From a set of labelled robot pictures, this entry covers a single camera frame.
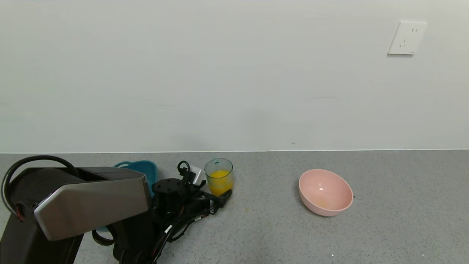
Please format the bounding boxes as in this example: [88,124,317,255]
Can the pink bowl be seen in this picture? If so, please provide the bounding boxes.
[298,169,354,217]

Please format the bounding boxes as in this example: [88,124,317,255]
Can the white wall socket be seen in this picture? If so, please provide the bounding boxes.
[387,21,428,56]

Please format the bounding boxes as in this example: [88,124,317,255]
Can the teal plastic basin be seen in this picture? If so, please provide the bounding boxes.
[96,160,159,233]

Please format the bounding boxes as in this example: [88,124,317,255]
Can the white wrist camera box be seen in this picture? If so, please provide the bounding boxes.
[188,165,206,186]

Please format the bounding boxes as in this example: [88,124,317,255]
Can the black arm loop cable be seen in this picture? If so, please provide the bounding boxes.
[1,155,79,222]

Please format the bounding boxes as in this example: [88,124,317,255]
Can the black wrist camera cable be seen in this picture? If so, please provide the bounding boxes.
[121,160,220,264]

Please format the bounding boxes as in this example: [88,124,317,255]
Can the orange juice liquid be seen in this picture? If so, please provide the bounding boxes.
[208,169,233,197]

